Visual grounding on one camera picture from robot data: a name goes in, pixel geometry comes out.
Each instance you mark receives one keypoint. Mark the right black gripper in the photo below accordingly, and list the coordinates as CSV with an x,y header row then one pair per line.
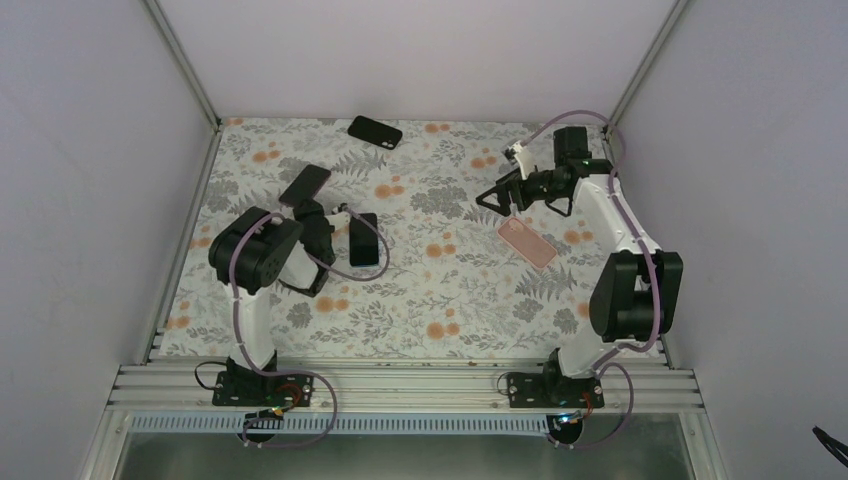
x,y
512,182

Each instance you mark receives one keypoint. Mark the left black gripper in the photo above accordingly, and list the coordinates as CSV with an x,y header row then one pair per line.
x,y
315,209

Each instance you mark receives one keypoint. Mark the black smartphone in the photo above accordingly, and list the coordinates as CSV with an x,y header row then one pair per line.
x,y
363,241

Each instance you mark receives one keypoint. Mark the magenta smartphone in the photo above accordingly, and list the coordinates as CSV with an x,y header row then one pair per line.
x,y
305,186

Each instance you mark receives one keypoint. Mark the pink phone case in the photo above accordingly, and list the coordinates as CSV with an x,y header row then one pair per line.
x,y
527,243

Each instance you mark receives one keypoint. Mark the black phone-shaped object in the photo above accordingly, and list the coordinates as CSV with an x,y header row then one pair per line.
x,y
374,132

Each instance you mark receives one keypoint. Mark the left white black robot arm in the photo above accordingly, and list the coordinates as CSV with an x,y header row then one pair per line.
x,y
258,250

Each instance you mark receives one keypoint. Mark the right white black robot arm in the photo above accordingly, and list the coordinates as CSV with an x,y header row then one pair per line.
x,y
634,298

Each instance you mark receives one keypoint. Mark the floral patterned table mat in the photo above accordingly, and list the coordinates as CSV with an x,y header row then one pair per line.
x,y
453,287

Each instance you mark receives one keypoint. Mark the black object at edge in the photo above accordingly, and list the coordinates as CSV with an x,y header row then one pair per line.
x,y
832,445

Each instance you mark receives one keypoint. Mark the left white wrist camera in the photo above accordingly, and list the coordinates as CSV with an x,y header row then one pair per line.
x,y
339,217

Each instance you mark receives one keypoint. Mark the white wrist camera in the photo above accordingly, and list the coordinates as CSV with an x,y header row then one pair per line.
x,y
339,217
519,154

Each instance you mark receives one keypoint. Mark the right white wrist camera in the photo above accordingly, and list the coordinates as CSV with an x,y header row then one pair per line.
x,y
519,154

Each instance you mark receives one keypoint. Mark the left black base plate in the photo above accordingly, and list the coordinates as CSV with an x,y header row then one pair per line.
x,y
262,392

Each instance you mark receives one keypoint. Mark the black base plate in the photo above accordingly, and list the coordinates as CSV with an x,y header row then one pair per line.
x,y
262,392
538,390

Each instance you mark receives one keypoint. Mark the slotted cable duct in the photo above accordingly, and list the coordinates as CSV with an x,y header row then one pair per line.
x,y
345,423

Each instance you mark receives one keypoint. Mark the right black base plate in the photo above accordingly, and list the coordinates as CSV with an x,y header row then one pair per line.
x,y
538,390

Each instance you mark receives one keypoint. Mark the aluminium rail frame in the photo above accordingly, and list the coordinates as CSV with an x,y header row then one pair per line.
x,y
430,387

